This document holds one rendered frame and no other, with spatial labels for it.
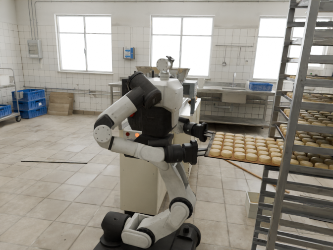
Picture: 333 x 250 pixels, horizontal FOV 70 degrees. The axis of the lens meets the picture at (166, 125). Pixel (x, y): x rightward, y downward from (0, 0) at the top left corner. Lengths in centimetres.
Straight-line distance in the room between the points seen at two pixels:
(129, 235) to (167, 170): 54
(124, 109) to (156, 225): 84
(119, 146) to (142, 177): 101
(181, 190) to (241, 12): 467
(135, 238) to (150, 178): 55
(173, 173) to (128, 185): 83
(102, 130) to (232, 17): 484
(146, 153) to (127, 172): 103
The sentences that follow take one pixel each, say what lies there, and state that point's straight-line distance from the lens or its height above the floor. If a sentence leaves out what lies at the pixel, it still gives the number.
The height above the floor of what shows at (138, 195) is 26.
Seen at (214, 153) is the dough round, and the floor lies 97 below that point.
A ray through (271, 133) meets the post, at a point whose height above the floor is 99.
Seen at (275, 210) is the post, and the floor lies 76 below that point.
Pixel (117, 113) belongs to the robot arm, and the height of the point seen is 115.
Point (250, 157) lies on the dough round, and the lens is 116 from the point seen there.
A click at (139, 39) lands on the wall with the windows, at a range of 573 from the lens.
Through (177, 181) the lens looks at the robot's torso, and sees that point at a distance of 141.
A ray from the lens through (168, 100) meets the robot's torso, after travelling 120.
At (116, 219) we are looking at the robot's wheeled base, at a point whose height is 35.
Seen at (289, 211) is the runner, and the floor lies 50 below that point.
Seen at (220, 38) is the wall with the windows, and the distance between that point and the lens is 553.
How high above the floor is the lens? 138
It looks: 15 degrees down
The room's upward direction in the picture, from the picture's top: 2 degrees clockwise
